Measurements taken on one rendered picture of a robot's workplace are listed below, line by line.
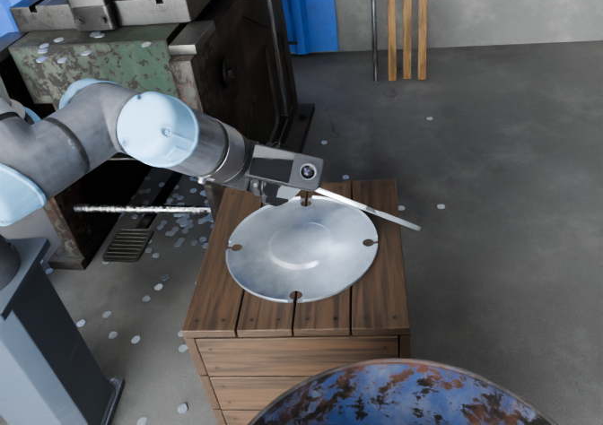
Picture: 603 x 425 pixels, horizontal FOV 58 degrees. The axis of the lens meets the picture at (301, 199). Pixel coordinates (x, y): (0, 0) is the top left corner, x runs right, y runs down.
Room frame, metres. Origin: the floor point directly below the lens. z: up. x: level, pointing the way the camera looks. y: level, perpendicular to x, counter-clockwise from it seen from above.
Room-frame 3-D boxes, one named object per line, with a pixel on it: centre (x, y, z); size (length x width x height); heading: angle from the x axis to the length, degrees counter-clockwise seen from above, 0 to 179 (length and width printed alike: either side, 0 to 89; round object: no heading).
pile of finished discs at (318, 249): (0.78, 0.01, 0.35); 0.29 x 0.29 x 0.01
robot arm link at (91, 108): (0.59, 0.22, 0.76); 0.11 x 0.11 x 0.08; 53
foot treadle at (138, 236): (1.32, 0.40, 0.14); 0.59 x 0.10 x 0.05; 165
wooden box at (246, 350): (0.78, 0.01, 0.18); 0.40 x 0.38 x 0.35; 170
